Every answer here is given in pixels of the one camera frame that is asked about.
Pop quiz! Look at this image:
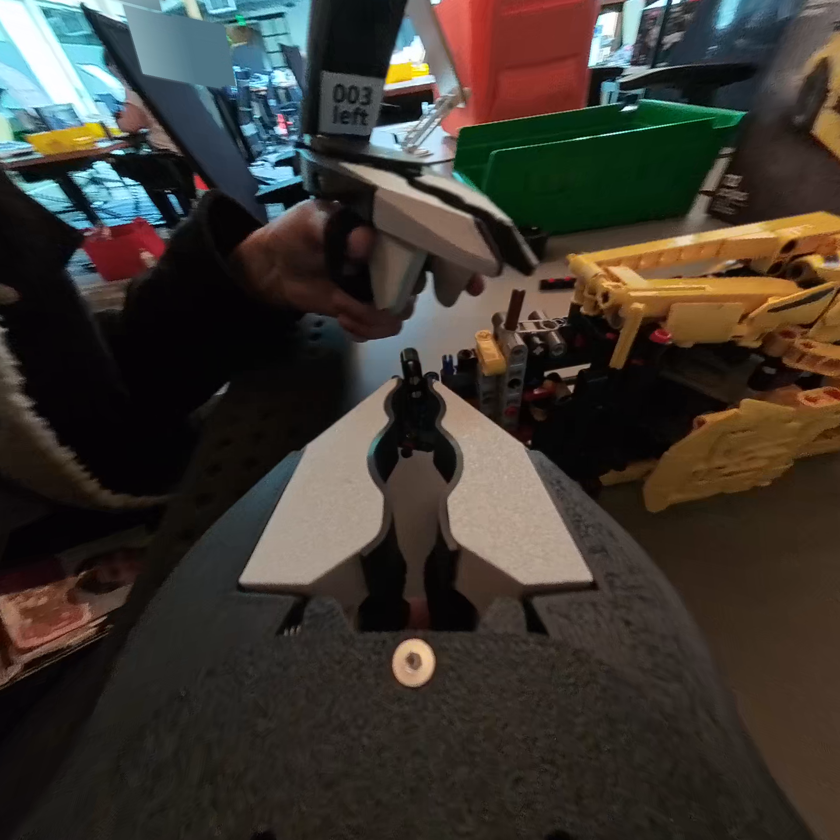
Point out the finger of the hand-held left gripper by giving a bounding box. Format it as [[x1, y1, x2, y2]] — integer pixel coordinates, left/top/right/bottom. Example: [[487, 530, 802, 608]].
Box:
[[373, 182, 505, 277], [340, 163, 540, 278]]

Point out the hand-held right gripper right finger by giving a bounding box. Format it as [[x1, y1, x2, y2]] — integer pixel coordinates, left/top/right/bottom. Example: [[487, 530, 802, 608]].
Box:
[[428, 377, 595, 621]]

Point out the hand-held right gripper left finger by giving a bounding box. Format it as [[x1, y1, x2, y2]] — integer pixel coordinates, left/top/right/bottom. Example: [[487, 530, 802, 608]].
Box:
[[238, 377, 404, 621]]

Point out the grey black brick chassis module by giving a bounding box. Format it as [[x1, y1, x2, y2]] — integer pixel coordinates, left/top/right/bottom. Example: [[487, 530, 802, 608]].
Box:
[[399, 289, 573, 460]]

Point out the yellow toy brick car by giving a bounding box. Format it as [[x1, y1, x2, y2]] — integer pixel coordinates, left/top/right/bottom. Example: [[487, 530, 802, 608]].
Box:
[[525, 211, 840, 514]]

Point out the grey desk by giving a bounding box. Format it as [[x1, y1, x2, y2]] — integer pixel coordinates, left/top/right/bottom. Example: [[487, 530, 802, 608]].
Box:
[[341, 118, 840, 840]]

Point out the person's left hand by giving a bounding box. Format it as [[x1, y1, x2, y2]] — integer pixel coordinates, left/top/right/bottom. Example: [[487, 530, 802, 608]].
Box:
[[235, 199, 488, 343]]

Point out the green plastic bin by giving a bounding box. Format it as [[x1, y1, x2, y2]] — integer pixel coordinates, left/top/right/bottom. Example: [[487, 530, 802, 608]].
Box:
[[453, 98, 749, 237]]

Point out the red plastic container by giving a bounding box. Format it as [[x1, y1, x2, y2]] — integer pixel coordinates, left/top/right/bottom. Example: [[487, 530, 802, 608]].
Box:
[[433, 0, 601, 135]]

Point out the black office chair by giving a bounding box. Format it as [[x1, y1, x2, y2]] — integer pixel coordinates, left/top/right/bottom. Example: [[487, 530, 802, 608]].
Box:
[[82, 3, 269, 225], [617, 61, 759, 109]]

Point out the red patterned carton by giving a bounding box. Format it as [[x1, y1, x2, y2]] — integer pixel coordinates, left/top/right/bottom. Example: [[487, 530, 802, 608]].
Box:
[[0, 570, 114, 690]]

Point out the red floor bin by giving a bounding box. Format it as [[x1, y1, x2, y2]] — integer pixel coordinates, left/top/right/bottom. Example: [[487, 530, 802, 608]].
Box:
[[82, 218, 166, 282]]

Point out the yellow plastic crate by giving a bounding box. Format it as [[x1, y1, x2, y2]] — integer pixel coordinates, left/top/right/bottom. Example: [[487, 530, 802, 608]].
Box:
[[26, 123, 109, 156]]

